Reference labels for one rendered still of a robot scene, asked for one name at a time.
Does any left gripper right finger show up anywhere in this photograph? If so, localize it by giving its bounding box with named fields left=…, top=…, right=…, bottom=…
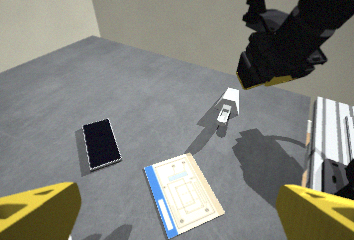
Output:
left=276, top=185, right=354, bottom=240

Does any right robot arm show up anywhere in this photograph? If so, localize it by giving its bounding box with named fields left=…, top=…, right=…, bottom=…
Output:
left=242, top=0, right=354, bottom=200

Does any white scoop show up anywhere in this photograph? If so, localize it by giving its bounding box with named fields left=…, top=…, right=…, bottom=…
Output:
left=214, top=88, right=239, bottom=126

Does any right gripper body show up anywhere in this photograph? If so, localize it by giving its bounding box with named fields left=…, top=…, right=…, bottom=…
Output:
left=237, top=6, right=336, bottom=89

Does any silver slotted metal rail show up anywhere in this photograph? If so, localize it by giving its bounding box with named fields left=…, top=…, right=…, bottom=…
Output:
left=306, top=97, right=354, bottom=192

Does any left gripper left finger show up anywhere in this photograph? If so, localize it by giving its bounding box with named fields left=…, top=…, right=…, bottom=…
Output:
left=0, top=182, right=82, bottom=240

